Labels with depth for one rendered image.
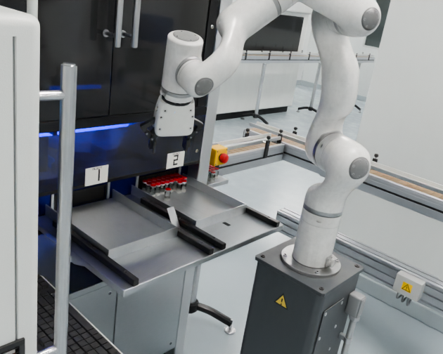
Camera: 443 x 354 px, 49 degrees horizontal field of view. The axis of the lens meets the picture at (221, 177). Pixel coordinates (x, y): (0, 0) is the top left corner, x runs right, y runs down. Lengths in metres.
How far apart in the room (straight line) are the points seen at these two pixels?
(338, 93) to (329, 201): 0.31
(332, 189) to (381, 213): 1.66
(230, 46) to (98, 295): 1.07
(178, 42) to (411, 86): 1.94
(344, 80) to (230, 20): 0.36
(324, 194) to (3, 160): 0.93
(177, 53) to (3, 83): 0.50
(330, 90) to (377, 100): 1.62
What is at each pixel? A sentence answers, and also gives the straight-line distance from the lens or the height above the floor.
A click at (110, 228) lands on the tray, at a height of 0.88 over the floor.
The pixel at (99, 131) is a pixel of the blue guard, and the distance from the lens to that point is 1.56.
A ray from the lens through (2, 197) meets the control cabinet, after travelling 0.81.
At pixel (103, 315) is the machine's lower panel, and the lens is 1.93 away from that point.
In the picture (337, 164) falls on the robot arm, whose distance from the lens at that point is 1.37.
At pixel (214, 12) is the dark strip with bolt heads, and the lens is 1.80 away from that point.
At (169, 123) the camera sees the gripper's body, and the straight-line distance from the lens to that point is 1.25.
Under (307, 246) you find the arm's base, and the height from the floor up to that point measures 0.94.
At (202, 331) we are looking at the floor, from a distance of 2.62.
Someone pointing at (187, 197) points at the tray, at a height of 0.88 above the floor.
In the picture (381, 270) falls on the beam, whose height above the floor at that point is 0.50.
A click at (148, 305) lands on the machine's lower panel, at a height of 0.40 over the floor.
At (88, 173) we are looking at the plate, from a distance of 1.59.
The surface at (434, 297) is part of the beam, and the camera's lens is 2.45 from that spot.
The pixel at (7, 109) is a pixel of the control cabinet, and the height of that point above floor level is 1.42.
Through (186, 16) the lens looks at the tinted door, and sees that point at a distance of 1.71.
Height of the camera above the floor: 1.62
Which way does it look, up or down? 20 degrees down
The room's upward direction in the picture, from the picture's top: 9 degrees clockwise
